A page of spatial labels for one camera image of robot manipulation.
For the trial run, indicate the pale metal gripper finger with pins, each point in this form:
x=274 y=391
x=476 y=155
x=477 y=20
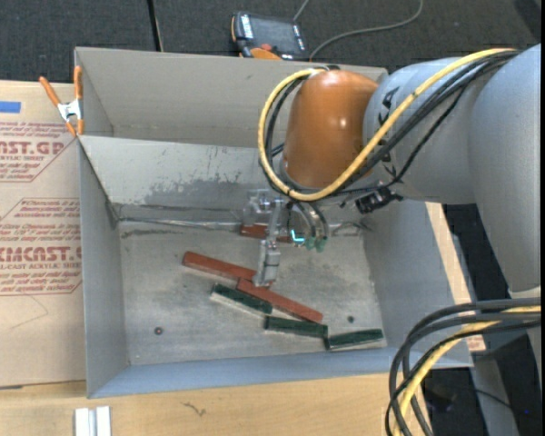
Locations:
x=272 y=264
x=260 y=266

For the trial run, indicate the brown cardboard board, red print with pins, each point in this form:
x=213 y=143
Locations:
x=36 y=334

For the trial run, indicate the grey metal bin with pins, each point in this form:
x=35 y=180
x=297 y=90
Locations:
x=172 y=316

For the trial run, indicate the dark green flat block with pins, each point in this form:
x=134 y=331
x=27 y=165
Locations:
x=296 y=327
x=354 y=339
x=243 y=299

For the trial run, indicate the black cylinder on white bracket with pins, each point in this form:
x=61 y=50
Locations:
x=373 y=200

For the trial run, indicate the red-brown flat block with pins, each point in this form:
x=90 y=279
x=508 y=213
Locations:
x=218 y=267
x=290 y=303
x=253 y=231

